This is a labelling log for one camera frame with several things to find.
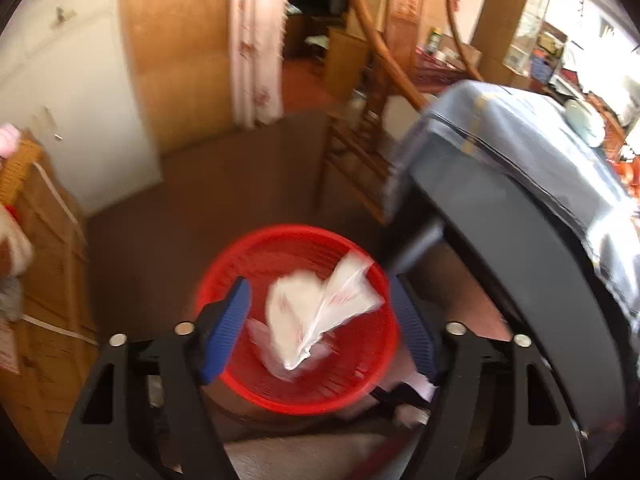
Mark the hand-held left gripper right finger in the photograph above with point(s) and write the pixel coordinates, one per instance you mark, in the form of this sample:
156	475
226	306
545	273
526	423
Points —
412	325

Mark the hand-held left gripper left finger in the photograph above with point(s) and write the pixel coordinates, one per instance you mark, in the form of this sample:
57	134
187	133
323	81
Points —
227	330

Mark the white plastic wrapper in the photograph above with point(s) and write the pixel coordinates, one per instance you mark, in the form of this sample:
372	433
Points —
320	310

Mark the red plastic basket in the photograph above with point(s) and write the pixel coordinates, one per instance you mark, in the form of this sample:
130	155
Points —
300	395

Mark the round dark table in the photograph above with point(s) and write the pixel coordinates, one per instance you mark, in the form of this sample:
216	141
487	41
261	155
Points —
500	240

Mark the wooden armchair with curved armrest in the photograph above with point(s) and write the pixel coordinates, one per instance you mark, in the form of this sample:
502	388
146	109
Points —
350	150

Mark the large cardboard box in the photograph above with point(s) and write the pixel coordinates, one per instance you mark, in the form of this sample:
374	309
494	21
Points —
45	285

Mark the white ceramic lidded jar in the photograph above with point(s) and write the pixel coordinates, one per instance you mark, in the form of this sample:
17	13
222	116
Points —
585	122

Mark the low wooden cabinet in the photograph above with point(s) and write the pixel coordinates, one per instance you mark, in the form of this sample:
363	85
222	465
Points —
345	65

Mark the wooden door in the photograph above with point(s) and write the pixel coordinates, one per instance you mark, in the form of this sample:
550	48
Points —
175	60

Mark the green bottle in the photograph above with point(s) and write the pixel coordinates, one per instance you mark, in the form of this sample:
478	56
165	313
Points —
435	41

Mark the white cabinet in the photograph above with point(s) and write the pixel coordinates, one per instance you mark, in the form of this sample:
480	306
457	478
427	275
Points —
75	85

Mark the pink soft item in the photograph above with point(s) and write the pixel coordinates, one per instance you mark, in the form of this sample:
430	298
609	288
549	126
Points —
7	140

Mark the white floral curtain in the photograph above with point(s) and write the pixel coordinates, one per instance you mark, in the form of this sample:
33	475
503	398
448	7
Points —
255	35

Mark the glass display cabinet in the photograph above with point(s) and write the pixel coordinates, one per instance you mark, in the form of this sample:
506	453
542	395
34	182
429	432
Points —
527	20

